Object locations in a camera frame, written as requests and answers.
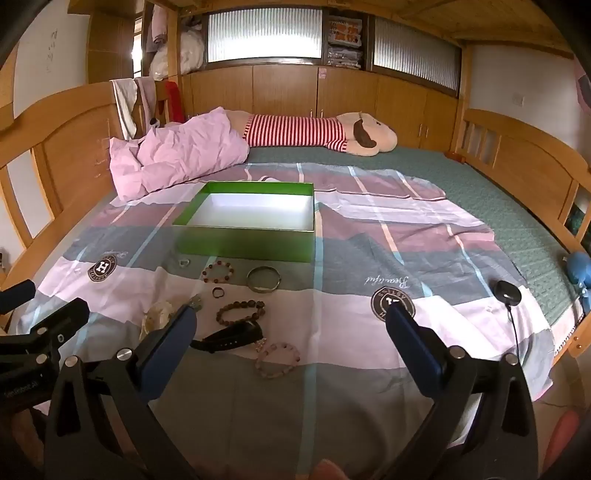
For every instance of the pink quilt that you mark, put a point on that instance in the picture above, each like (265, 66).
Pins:
(184, 147)

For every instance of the stack of packaged goods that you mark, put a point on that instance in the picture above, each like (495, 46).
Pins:
(344, 44)

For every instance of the metal bangle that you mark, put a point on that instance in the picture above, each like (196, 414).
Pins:
(250, 282)

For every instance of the wooden wardrobe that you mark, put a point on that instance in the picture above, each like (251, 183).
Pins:
(111, 46)

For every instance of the red cloth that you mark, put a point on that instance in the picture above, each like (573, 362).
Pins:
(173, 101)

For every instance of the green mattress cover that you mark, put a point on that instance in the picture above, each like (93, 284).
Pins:
(498, 207)

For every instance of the blue plush toy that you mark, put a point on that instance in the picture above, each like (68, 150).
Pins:
(579, 274)

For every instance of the wooden bed frame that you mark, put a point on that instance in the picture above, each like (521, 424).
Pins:
(69, 152)

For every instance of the frosted glass window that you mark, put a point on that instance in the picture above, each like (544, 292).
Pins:
(415, 53)
(263, 34)

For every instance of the green cardboard box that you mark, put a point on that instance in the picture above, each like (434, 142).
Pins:
(240, 244)

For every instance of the grey white garment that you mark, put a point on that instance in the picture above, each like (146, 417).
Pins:
(123, 104)

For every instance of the small silvery brooch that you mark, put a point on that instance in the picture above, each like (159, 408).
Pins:
(196, 303)

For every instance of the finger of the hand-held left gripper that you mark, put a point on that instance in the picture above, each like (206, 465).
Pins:
(69, 318)
(18, 295)

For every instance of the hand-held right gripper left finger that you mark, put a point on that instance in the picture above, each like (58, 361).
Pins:
(168, 344)

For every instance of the pink hanging garment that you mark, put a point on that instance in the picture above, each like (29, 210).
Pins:
(147, 97)

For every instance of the white plastic bags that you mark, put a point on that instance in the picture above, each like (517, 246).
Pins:
(184, 53)

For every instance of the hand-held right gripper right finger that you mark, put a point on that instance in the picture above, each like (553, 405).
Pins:
(415, 350)

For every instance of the wooden wall cabinet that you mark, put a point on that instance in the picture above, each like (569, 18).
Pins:
(286, 87)

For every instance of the black wrist watch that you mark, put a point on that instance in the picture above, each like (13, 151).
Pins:
(226, 342)

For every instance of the plaid printed bedsheet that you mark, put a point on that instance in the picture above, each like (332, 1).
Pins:
(369, 230)

